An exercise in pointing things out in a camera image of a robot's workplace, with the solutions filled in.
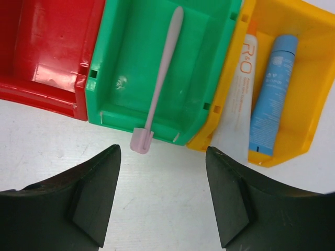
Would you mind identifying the blue toothpaste tube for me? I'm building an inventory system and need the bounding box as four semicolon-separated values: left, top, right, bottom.
249;35;298;156

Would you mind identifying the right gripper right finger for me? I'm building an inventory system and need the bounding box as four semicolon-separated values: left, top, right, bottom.
206;147;334;250

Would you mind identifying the red bin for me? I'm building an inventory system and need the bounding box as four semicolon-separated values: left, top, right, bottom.
1;0;105;121

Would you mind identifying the yellow bin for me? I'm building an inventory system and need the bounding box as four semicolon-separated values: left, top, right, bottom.
186;0;335;168

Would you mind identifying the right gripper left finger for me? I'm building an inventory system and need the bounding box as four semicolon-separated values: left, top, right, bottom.
1;144;121;250

